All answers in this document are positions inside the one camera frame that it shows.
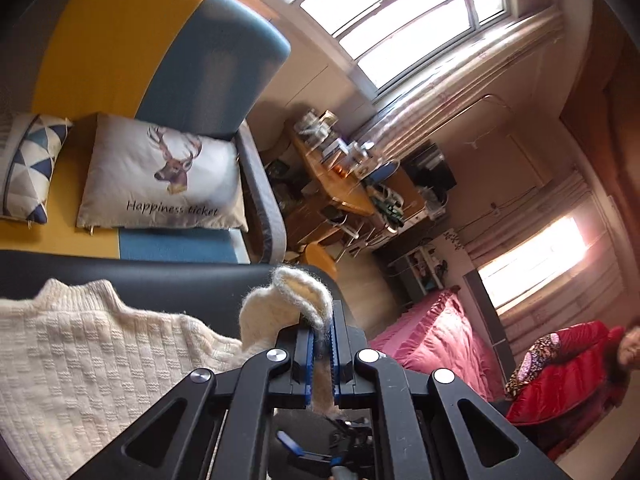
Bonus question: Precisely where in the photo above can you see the white knitted sweater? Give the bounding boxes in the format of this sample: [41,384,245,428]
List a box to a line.
[1,266,333,479]

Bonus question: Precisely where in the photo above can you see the pink quilted bed cover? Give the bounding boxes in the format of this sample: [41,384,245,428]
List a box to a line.
[370,289,503,401]

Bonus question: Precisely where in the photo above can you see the wooden cluttered table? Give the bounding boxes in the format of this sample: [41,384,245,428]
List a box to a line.
[283,119,427,254]

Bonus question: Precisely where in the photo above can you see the person in red jacket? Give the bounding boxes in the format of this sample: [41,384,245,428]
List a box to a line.
[504,320,639,460]

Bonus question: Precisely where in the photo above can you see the deer print pillow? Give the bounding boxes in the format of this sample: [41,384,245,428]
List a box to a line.
[76,113,247,231]

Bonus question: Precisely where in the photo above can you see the large window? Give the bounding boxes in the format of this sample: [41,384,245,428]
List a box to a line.
[265,0,509,96]

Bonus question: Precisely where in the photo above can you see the blue triangle pattern pillow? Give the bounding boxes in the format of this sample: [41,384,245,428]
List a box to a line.
[1,112,73,224]

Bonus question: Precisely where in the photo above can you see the yellow blue grey sofa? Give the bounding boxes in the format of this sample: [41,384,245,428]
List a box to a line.
[1,0,290,263]

